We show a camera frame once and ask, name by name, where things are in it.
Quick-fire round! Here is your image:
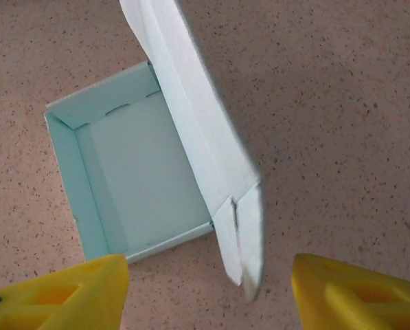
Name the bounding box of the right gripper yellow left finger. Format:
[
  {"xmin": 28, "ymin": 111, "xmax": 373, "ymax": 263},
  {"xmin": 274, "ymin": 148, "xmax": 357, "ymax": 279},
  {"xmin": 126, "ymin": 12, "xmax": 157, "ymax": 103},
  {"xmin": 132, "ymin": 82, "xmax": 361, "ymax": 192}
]
[{"xmin": 0, "ymin": 253, "xmax": 129, "ymax": 330}]

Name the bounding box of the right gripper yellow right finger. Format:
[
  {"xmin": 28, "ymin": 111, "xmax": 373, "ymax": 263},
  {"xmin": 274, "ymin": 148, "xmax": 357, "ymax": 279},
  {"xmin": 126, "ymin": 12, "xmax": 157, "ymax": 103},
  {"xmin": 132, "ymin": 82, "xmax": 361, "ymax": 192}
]
[{"xmin": 291, "ymin": 253, "xmax": 410, "ymax": 330}]

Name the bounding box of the light blue paper box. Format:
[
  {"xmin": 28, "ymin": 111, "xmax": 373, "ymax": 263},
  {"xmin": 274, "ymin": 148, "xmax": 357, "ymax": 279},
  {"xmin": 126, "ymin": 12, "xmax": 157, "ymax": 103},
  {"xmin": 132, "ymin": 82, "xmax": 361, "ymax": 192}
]
[{"xmin": 43, "ymin": 0, "xmax": 264, "ymax": 303}]

